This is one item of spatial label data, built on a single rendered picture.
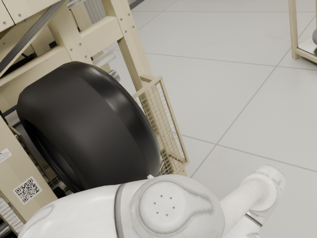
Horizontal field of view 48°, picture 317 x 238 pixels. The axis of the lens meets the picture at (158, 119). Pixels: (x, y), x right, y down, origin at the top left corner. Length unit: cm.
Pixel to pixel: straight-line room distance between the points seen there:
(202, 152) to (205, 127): 31
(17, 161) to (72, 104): 25
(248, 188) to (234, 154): 194
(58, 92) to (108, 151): 25
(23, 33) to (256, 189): 108
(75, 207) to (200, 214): 19
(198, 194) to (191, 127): 269
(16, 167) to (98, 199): 71
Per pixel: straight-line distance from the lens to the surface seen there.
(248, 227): 105
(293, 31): 368
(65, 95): 118
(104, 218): 52
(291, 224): 239
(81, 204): 55
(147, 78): 205
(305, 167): 268
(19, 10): 139
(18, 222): 134
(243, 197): 85
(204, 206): 50
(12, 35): 153
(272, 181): 104
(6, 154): 120
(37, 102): 121
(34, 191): 129
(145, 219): 47
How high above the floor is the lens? 196
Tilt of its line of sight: 35 degrees down
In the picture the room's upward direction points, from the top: 20 degrees counter-clockwise
